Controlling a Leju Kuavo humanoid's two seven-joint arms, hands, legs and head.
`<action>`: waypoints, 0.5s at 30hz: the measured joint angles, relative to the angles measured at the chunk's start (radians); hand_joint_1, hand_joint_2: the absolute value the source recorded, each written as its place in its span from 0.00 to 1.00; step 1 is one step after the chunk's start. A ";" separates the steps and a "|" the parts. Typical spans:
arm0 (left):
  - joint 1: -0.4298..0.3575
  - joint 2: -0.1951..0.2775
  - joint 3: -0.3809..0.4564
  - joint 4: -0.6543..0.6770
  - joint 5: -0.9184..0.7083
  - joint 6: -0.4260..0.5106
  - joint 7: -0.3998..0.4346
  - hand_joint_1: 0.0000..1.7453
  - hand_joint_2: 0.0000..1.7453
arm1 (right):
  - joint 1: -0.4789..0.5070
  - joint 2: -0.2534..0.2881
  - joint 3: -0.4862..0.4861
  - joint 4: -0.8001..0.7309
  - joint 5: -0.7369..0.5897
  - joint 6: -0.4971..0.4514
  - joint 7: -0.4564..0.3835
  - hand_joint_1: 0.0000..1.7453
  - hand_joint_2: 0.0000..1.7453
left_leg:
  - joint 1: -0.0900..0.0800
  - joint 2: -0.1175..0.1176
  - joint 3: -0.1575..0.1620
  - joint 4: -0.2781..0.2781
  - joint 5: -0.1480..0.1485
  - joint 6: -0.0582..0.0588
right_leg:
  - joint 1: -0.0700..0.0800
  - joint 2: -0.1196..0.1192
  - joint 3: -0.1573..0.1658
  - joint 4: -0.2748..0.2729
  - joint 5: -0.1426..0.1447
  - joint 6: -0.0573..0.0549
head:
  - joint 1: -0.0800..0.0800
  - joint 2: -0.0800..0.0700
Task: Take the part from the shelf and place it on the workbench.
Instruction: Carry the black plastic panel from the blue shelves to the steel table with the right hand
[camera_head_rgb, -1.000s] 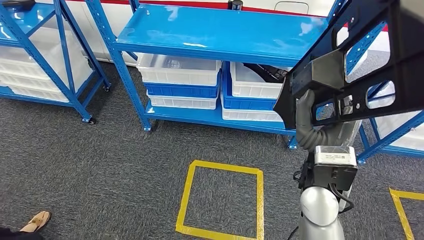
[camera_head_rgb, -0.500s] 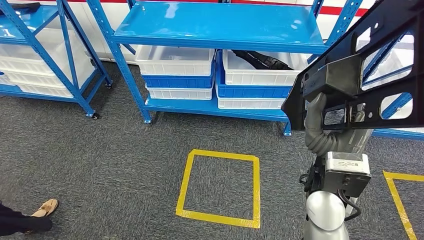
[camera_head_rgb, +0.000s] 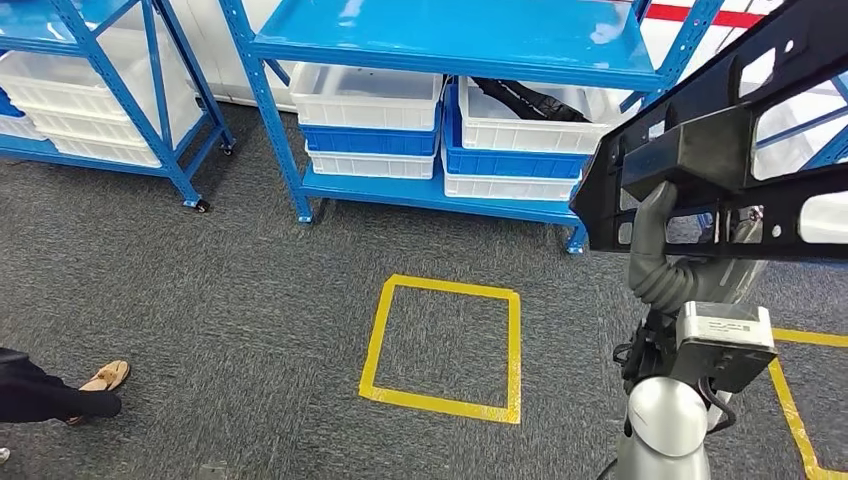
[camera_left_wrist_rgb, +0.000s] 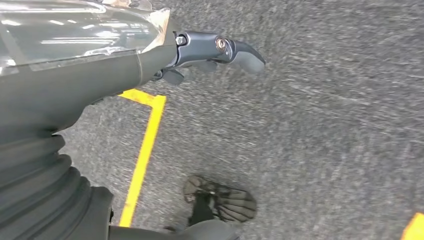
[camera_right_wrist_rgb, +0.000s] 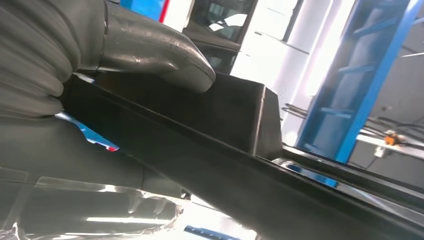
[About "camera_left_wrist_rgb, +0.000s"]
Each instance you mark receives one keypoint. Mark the person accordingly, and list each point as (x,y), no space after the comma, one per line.
(228,202)

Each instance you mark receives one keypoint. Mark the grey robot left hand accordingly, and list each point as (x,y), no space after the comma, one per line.
(66,66)

